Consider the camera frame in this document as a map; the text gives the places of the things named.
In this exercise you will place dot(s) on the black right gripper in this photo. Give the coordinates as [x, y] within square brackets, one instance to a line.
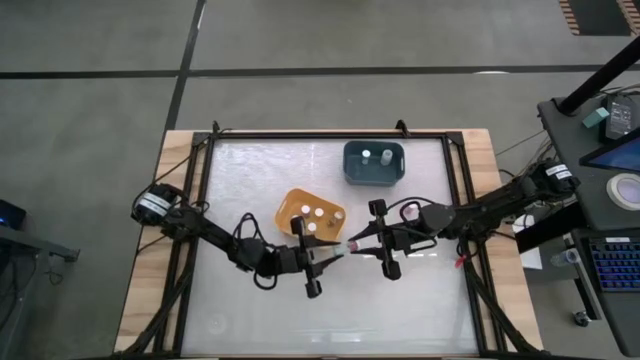
[395, 242]

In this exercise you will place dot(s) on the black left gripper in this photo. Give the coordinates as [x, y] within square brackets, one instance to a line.
[290, 260]

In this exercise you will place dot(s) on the teal medicine bottle red pills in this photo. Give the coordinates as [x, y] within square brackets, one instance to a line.
[341, 248]

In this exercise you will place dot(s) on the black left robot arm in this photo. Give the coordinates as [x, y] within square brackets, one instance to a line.
[210, 230]

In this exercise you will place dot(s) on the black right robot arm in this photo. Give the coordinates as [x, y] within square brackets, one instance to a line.
[500, 200]

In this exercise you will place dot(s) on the yellow plastic bin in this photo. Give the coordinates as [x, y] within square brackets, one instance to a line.
[287, 205]

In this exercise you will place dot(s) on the teal plastic bin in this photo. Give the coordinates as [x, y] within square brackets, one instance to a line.
[350, 175]

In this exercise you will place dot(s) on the white paper sheet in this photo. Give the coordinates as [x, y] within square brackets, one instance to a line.
[531, 257]

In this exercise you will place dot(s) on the black desk support bar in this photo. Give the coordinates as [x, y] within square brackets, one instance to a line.
[550, 232]

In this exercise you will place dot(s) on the clear plastic bottle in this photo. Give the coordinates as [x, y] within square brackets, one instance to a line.
[567, 257]

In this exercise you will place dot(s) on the black side desk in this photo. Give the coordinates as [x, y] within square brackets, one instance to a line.
[565, 135]

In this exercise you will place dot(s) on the grey desk leg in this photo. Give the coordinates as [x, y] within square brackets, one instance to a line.
[587, 290]

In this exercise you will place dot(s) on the desk caster wheel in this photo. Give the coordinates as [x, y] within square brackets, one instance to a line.
[581, 318]

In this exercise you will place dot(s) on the white tape roll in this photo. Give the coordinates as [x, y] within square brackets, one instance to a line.
[612, 192]

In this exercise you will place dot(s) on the backlit black keyboard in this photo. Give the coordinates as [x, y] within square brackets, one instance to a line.
[617, 265]

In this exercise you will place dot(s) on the small teal box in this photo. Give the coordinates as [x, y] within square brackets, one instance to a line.
[596, 117]

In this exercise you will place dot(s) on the laptop screen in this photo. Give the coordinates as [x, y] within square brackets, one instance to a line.
[620, 157]

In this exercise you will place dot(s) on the black power adapter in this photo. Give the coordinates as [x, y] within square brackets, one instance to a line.
[619, 117]

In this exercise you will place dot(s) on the black slanted pole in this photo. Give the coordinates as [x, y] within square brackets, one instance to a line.
[600, 75]

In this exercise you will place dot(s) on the grey metal stand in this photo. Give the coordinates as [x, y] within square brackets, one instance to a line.
[30, 245]

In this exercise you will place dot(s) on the dark device with blue light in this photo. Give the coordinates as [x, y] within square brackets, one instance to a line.
[12, 215]

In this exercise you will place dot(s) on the striped-edge dark rug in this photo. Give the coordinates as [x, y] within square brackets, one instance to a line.
[595, 17]

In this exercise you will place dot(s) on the black aluminium table frame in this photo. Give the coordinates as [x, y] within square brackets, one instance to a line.
[325, 135]

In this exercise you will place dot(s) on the black frame clamp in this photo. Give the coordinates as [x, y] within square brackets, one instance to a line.
[216, 128]
[402, 128]

